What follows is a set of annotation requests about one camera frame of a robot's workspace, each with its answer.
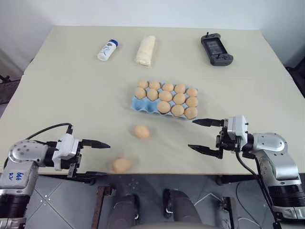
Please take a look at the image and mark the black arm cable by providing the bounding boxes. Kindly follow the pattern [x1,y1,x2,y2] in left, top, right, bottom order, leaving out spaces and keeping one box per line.
[235,149,282,229]
[25,123,73,141]

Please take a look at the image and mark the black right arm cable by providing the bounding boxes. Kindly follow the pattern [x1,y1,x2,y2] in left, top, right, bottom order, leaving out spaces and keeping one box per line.
[235,149,282,229]

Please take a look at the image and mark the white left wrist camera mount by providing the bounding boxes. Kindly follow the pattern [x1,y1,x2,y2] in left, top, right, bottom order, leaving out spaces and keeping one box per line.
[51,133,81,171]

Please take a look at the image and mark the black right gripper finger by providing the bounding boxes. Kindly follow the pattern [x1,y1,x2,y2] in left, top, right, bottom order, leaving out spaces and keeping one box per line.
[192,117,225,128]
[187,143,224,160]

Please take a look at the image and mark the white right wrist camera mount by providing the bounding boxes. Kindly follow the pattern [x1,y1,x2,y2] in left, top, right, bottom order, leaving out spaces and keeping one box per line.
[223,114,249,144]

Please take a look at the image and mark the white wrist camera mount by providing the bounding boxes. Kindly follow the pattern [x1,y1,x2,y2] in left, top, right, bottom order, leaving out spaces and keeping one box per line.
[51,133,81,171]
[223,114,249,144]

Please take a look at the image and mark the white bottle with blue cap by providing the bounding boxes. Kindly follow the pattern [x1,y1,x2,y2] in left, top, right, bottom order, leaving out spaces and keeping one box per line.
[96,39,119,62]

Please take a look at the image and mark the rusty metal bar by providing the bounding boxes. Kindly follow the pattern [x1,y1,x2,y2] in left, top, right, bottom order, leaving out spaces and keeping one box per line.
[222,196,240,229]
[94,185,113,229]

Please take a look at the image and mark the blue egg carton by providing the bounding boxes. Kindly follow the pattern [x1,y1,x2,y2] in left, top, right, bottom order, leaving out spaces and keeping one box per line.
[129,80,200,120]

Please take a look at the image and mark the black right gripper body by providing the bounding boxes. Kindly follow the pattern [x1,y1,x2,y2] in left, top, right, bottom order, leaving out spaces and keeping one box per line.
[215,126,242,153]

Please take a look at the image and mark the dark grey handheld game controller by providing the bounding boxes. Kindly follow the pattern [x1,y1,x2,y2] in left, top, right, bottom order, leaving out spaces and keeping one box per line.
[200,31,234,67]

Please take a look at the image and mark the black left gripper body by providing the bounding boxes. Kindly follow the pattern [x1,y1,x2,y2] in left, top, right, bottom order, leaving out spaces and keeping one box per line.
[56,140,84,179]

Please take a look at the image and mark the white floor cable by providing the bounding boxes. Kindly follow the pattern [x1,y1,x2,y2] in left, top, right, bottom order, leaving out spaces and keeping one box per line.
[193,192,226,208]

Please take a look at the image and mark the dark object beside table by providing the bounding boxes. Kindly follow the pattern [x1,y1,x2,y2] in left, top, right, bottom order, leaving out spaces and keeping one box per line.
[285,63,305,99]

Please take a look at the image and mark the dark furniture beside table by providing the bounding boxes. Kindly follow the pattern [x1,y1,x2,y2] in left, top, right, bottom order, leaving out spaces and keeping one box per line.
[0,49,26,105]

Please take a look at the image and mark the black table frame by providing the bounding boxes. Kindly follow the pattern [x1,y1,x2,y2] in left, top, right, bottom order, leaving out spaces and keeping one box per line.
[38,174,258,186]

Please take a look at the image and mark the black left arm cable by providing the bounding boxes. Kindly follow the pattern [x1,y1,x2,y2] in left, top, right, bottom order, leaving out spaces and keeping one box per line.
[25,123,73,141]

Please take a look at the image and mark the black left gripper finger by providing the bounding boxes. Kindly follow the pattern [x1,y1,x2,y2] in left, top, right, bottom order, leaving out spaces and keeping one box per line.
[82,139,111,149]
[76,171,108,185]

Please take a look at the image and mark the rolled cream cloth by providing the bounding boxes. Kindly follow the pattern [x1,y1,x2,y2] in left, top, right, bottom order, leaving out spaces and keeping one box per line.
[134,35,157,67]

